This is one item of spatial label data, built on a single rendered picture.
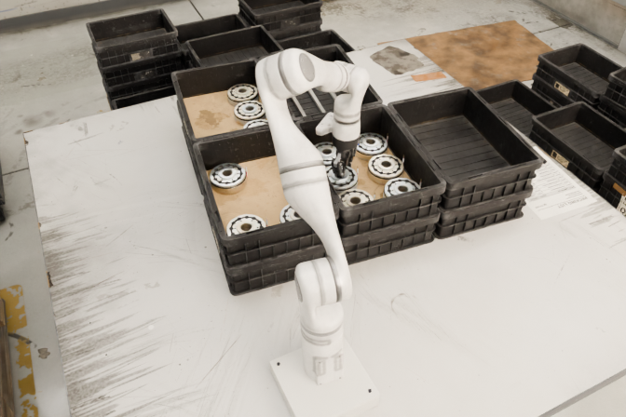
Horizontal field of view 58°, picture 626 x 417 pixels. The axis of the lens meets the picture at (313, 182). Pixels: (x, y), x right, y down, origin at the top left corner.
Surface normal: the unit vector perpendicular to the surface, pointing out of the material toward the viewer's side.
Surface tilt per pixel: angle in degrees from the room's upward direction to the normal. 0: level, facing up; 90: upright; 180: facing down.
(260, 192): 0
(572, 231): 0
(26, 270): 0
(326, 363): 86
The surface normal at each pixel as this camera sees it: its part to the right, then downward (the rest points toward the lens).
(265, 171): 0.00, -0.74
